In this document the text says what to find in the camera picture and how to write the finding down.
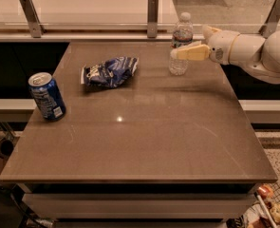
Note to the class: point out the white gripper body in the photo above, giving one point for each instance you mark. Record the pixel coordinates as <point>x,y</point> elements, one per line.
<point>221,47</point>

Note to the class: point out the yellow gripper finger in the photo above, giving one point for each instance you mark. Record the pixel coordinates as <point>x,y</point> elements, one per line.
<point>196,53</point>
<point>209,32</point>

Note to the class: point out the clear plastic water bottle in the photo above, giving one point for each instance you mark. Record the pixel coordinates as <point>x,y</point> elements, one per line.
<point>182,36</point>

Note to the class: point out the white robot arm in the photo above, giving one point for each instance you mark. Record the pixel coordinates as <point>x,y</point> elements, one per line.
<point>256,55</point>

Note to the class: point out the blue pepsi can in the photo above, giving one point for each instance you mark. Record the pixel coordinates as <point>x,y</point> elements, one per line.
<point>46,94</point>

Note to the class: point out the blue crumpled chip bag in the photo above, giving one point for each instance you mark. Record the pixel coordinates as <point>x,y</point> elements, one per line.
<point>111,73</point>

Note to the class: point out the glass railing panel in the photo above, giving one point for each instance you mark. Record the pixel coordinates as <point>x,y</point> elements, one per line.
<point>242,15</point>

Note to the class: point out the middle metal railing bracket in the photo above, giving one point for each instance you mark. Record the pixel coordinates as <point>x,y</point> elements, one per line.
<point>152,18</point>

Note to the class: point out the metal railing bracket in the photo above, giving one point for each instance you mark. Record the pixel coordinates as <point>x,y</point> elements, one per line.
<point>152,18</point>
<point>35,28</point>
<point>271,23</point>

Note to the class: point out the right metal railing bracket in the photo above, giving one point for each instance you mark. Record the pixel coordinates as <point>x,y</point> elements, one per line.
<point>271,23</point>

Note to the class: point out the left metal railing bracket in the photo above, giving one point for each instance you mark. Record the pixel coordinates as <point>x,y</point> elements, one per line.
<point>35,28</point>

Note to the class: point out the wire basket with snacks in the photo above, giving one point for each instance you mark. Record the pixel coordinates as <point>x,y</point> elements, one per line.
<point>265,212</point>

